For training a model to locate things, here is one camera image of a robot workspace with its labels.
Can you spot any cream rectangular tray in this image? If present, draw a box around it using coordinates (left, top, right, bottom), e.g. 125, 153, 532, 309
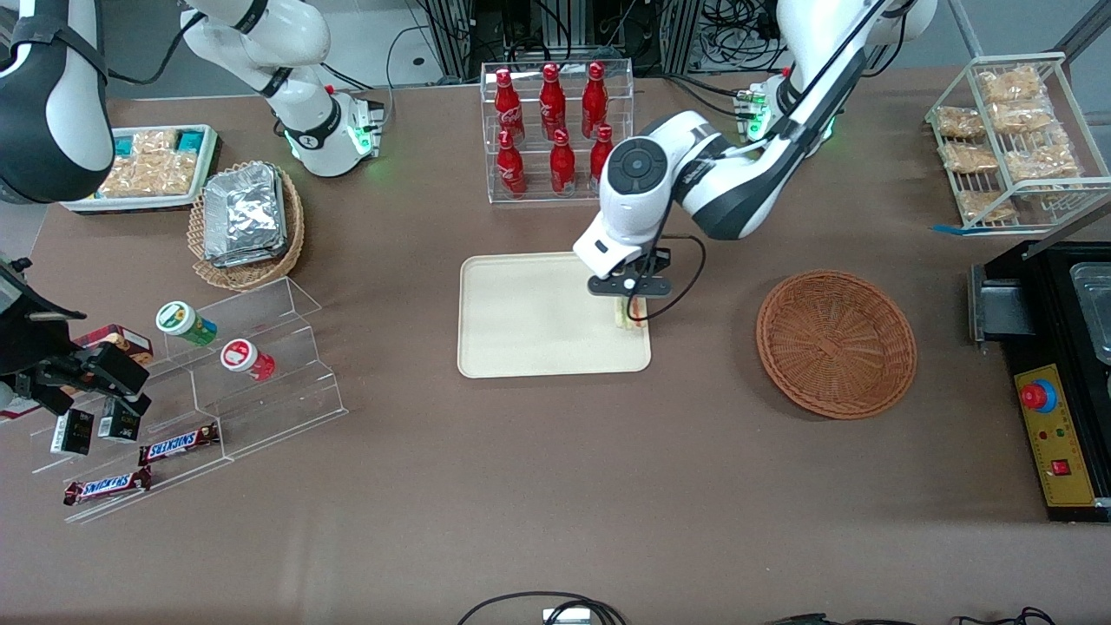
457, 249, 652, 379

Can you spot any tan oval wicker basket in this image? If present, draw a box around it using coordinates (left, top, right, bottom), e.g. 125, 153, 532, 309
187, 161, 306, 292

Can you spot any white snack tray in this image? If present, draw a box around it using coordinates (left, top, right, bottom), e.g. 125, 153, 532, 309
61, 124, 222, 214

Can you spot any brown round wicker basket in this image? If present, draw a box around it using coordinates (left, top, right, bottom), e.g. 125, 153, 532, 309
755, 270, 918, 421

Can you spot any small black box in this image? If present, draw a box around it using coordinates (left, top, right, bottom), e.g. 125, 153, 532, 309
49, 408, 95, 457
97, 408, 141, 444

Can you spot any brown chocolate box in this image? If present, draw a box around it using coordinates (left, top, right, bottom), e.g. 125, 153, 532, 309
74, 324, 154, 365

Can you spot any brown Snickers bar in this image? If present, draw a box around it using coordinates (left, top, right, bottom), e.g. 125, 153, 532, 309
139, 422, 220, 466
62, 466, 153, 507

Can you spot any green white lidded cup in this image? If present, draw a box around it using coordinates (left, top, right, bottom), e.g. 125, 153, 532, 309
155, 300, 219, 347

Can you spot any red white lidded cup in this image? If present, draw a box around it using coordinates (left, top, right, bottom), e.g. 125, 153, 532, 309
220, 339, 276, 383

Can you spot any red cola bottle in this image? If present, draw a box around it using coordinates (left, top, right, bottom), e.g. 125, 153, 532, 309
540, 62, 567, 140
590, 124, 615, 192
495, 69, 525, 144
496, 130, 527, 199
582, 61, 608, 138
550, 128, 576, 196

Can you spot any clear acrylic step shelf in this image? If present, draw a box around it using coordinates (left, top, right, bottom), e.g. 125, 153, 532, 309
26, 276, 350, 525

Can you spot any clear acrylic bottle rack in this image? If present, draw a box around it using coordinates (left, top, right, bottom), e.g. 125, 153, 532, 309
481, 59, 634, 205

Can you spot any silver foil packet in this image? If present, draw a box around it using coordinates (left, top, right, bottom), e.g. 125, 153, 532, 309
208, 165, 289, 269
202, 165, 286, 258

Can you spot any clear cracker packet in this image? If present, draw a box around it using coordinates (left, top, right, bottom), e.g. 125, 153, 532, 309
130, 129, 180, 158
99, 155, 148, 197
144, 152, 199, 194

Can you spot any clear fried snack packet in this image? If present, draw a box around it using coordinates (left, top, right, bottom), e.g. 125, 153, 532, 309
979, 66, 1047, 103
989, 100, 1056, 136
940, 141, 999, 174
957, 189, 1016, 223
936, 106, 986, 140
1005, 143, 1082, 184

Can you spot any grey metal block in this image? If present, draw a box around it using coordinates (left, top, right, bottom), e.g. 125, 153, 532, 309
968, 265, 1038, 345

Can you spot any black machine base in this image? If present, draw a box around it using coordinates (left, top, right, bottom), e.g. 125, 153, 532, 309
968, 239, 1111, 523

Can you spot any grey metal bar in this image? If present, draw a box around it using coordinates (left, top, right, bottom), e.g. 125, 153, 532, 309
1022, 195, 1111, 261

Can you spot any yellow control panel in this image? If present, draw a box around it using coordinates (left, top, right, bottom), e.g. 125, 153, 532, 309
1013, 363, 1099, 509

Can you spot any steel pan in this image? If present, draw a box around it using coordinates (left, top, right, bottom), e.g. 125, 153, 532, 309
1069, 263, 1111, 365

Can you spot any black left camera bracket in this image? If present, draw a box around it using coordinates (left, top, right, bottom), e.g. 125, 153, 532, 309
588, 271, 674, 301

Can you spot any black camera bracket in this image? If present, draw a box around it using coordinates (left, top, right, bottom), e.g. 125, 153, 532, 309
17, 360, 81, 418
588, 271, 674, 301

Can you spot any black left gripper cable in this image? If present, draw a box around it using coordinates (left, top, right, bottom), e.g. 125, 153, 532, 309
641, 233, 707, 325

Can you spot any black right camera bracket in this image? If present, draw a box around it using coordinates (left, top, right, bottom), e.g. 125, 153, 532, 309
17, 360, 81, 418

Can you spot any black left base cable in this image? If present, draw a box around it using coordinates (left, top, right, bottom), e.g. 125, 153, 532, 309
634, 73, 749, 119

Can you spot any aluminium frame profile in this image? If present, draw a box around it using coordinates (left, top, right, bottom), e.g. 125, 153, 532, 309
660, 0, 704, 75
428, 0, 474, 79

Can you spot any black cable bundle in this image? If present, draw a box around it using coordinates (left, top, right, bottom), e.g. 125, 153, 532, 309
703, 0, 782, 70

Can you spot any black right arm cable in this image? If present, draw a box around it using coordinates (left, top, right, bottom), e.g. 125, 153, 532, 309
104, 9, 205, 88

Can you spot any white wire rack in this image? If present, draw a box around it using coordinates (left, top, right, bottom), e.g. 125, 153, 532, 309
924, 52, 1111, 232

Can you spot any black table edge cable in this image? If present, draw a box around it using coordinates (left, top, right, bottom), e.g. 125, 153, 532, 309
457, 592, 628, 625

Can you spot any black thin edge cable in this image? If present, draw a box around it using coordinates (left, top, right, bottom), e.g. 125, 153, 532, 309
768, 608, 1055, 625

